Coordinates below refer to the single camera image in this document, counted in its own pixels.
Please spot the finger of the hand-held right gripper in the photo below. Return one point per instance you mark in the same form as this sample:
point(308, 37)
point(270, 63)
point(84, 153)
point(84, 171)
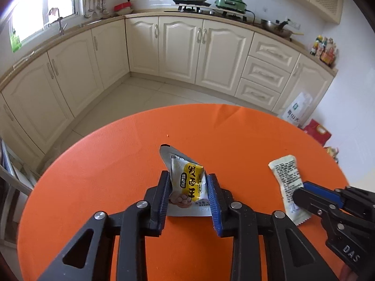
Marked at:
point(310, 203)
point(322, 191)

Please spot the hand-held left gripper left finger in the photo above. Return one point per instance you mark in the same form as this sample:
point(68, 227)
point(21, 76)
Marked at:
point(159, 202)

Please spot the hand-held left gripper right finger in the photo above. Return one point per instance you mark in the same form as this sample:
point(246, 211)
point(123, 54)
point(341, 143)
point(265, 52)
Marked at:
point(215, 207)

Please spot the white yellow snack packet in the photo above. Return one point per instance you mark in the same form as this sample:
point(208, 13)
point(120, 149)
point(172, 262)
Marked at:
point(187, 181)

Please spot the white printed packet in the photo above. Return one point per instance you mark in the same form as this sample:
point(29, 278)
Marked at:
point(285, 175)

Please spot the red gift box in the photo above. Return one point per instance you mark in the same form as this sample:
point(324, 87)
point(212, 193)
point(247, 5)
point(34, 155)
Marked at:
point(318, 133)

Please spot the round orange table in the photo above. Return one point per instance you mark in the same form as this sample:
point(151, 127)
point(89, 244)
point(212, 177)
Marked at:
point(102, 166)

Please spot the white rice bag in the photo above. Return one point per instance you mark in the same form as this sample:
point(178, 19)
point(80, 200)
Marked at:
point(297, 111)

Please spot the group of condiment bottles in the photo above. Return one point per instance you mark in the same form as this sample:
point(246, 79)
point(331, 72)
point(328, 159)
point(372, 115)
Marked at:
point(325, 51)

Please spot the metal storage rack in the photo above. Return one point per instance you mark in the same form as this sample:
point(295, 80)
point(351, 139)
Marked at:
point(11, 181)

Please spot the cream base kitchen cabinets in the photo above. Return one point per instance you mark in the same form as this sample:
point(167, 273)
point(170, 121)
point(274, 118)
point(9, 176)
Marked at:
point(175, 49)

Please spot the steel wok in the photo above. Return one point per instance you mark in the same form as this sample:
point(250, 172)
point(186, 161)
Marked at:
point(277, 29)

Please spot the black gas stove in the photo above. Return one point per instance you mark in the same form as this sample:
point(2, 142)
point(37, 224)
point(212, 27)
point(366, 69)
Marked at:
point(205, 11)

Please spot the red lidded bowl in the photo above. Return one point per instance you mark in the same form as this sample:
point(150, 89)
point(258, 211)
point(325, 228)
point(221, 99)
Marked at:
point(123, 8)

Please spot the steel kitchen faucet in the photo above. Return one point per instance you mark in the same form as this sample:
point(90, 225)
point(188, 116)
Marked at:
point(60, 23)

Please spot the green electric cooker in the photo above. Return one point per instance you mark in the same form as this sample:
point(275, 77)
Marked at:
point(231, 3)

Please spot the green dish soap bottle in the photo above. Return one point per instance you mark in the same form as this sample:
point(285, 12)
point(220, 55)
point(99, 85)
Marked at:
point(16, 44)

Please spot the sliding window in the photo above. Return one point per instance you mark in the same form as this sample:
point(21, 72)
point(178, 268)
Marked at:
point(35, 11)

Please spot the wall socket with plug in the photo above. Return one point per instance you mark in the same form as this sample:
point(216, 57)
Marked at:
point(295, 23)

